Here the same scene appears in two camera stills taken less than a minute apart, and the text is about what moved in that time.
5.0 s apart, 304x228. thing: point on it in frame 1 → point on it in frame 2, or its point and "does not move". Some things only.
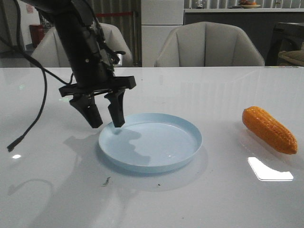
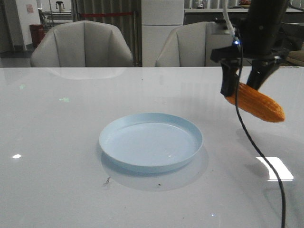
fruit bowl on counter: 249,4 does not move
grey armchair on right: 207,44 does not move
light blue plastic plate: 150,142 does not move
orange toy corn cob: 270,129 → 257,103
